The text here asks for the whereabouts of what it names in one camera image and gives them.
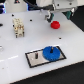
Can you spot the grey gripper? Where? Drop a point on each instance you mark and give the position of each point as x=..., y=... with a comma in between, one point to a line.
x=61, y=5

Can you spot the red gear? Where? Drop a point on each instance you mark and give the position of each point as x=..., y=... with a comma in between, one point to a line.
x=55, y=25

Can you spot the blue gear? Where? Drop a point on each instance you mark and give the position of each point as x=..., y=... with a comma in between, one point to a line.
x=51, y=56

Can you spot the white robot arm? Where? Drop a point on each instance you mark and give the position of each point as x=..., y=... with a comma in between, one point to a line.
x=43, y=5

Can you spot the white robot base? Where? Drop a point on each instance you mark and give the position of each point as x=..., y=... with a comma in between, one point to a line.
x=12, y=6

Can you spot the beige electrical connector block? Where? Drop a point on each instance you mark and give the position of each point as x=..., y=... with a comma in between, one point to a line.
x=18, y=27

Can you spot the black framed peg base plate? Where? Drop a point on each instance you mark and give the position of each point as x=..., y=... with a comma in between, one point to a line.
x=41, y=60

